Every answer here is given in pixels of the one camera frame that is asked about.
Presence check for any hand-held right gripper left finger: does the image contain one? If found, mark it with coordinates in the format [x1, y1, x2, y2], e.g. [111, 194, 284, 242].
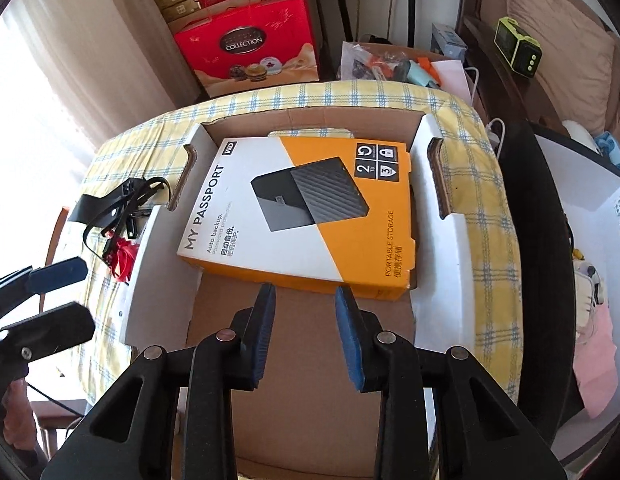
[40, 282, 277, 480]

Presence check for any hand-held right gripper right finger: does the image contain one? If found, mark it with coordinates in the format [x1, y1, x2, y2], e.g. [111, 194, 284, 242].
[334, 285, 581, 480]

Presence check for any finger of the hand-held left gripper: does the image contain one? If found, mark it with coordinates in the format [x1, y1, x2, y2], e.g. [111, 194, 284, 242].
[0, 256, 88, 311]
[0, 302, 96, 361]

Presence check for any cardboard box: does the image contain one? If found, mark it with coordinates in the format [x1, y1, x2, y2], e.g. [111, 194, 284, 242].
[117, 106, 475, 480]

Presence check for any red cable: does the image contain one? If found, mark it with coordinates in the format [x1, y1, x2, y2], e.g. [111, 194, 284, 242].
[102, 237, 142, 283]

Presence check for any black strap pouch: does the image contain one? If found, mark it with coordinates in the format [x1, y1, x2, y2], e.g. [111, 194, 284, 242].
[72, 177, 171, 243]

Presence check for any orange hard drive box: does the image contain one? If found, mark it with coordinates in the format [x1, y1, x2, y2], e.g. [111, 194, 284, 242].
[176, 132, 418, 303]

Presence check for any wooden chair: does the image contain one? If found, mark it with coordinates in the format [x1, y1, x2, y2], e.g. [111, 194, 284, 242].
[37, 400, 87, 461]

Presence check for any yellow plaid cloth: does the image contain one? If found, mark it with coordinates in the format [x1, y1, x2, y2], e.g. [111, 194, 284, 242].
[55, 80, 523, 393]

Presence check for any black box white interior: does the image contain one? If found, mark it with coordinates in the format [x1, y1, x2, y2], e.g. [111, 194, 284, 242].
[499, 119, 620, 467]

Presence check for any white curtain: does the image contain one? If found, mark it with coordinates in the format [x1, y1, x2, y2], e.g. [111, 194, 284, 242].
[0, 0, 203, 281]

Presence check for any white plush toy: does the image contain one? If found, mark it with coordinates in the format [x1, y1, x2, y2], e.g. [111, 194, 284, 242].
[571, 254, 612, 307]

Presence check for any pink cloth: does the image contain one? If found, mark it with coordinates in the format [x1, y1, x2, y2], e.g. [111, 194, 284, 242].
[572, 305, 619, 419]

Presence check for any teal tube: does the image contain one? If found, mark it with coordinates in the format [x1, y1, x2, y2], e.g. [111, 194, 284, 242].
[406, 61, 442, 87]

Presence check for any white paper bag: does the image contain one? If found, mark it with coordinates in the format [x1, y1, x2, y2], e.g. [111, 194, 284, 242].
[432, 59, 474, 107]

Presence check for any red chocolate gift box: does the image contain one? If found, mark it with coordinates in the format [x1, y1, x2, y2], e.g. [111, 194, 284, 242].
[172, 0, 322, 99]

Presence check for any clear plastic bag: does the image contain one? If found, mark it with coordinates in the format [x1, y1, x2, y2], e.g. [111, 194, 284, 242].
[340, 40, 392, 82]

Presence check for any blue grey small box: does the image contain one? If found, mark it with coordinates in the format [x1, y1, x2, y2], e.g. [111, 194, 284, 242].
[431, 22, 469, 62]

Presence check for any blue patterned cloth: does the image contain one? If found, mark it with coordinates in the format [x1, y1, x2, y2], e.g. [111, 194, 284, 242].
[591, 131, 620, 172]

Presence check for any green portable device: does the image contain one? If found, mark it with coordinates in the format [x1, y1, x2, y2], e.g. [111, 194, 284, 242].
[494, 16, 544, 79]

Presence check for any brown cushioned sofa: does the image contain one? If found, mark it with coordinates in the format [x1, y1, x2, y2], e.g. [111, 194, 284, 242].
[460, 0, 620, 133]

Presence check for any black thin cable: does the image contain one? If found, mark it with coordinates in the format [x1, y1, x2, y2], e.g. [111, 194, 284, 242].
[27, 382, 87, 418]

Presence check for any white charger cable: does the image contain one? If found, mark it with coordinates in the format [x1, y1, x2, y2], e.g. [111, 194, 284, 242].
[462, 65, 507, 153]

